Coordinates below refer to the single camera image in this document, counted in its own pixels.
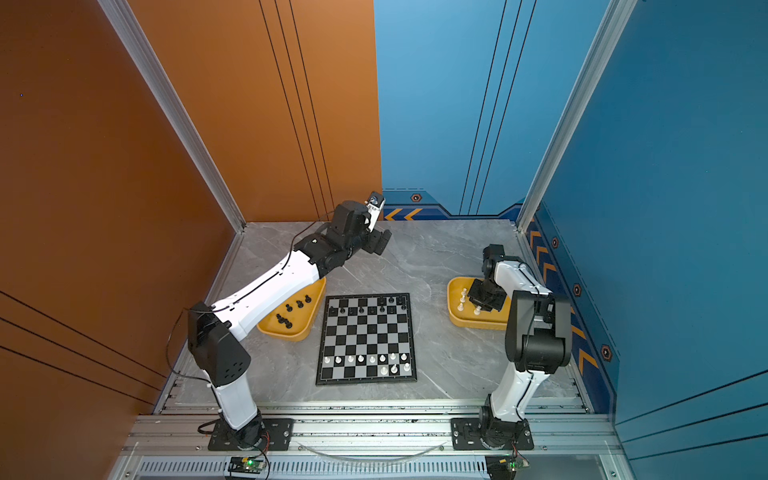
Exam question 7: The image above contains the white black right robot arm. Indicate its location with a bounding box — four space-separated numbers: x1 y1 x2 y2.
468 244 572 450

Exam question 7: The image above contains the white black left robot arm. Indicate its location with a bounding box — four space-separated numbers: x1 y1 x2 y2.
187 192 391 450

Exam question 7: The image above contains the black white chess board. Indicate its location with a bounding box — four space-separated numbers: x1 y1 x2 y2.
316 293 417 386

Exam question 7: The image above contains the right green circuit board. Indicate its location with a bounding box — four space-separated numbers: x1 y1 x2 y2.
485 456 530 480

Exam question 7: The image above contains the green circuit board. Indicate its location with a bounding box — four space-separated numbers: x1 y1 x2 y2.
227 456 271 479
485 456 530 480

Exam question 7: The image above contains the left green circuit board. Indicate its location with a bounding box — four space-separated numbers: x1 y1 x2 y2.
227 456 271 479

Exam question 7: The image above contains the yellow right plastic tray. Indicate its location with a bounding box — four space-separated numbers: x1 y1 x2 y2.
447 277 511 331

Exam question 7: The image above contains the yellow plastic tray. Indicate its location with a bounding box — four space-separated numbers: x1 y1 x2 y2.
257 278 326 342
447 277 511 331

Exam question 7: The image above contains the yellow left plastic tray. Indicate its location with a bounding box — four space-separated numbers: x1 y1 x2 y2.
257 278 326 342

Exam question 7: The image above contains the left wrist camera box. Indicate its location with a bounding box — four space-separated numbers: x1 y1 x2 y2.
366 191 386 231

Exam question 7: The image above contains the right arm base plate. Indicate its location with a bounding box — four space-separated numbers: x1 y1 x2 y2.
450 417 535 451

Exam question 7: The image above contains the aluminium front rail frame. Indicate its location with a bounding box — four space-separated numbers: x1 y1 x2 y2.
111 397 632 479

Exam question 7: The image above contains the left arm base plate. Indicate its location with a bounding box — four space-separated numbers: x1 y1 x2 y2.
208 417 294 452

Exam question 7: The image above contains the aluminium corner post right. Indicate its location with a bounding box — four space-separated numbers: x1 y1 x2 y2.
515 0 637 233

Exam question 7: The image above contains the aluminium corner post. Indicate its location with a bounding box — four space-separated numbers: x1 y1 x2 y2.
515 0 637 233
98 0 246 234

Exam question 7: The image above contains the aluminium corner post left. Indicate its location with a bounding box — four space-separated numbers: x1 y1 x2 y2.
98 0 246 234

